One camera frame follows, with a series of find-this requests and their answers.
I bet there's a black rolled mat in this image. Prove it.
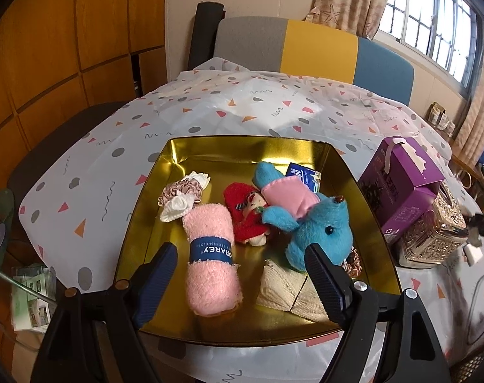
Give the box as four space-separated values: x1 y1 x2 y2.
188 2 225 70

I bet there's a pink towel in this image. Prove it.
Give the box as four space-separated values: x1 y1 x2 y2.
182 203 244 315

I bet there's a purple cardboard box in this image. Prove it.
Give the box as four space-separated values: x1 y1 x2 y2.
357 136 446 244

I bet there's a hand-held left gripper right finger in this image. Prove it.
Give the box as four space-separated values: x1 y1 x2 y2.
304 243 452 383

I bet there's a silver ornate box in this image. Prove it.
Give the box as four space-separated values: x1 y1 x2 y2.
397 181 470 269

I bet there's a tissue packet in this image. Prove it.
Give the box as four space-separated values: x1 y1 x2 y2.
285 162 321 192

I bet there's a beige cloth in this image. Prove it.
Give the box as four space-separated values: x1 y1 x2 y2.
256 259 334 324

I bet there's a blue plush elephant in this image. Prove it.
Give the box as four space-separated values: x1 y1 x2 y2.
253 161 353 274

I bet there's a scrunchie with white bows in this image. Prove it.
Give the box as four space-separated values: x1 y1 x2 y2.
159 171 211 223

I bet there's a wooden desk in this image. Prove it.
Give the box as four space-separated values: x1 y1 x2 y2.
445 136 484 192

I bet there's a grey yellow blue headboard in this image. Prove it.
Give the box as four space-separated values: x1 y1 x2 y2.
214 17 415 106

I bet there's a window with metal bars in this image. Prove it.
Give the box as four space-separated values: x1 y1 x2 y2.
380 0 482 98

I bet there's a wooden wardrobe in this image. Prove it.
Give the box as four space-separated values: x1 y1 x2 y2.
0 0 166 176

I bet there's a black cable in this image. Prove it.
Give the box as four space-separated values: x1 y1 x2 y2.
465 273 484 348

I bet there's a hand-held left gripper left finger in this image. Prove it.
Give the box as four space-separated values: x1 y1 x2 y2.
30 243 179 383

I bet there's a red plush doll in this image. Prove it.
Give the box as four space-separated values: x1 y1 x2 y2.
224 182 274 247

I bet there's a glass side table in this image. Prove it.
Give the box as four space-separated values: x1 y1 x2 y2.
0 187 17 320

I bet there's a cardboard box of packets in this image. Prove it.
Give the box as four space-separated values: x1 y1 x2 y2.
426 101 458 138

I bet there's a stack of paper packets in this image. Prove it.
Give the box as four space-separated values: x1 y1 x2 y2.
10 263 57 332

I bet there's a brown scrunchie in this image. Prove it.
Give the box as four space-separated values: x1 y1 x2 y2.
343 247 362 280

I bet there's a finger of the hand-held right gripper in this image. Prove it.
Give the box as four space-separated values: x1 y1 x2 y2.
465 212 484 248

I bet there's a gold tin tray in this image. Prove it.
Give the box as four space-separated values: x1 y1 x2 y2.
115 136 402 347

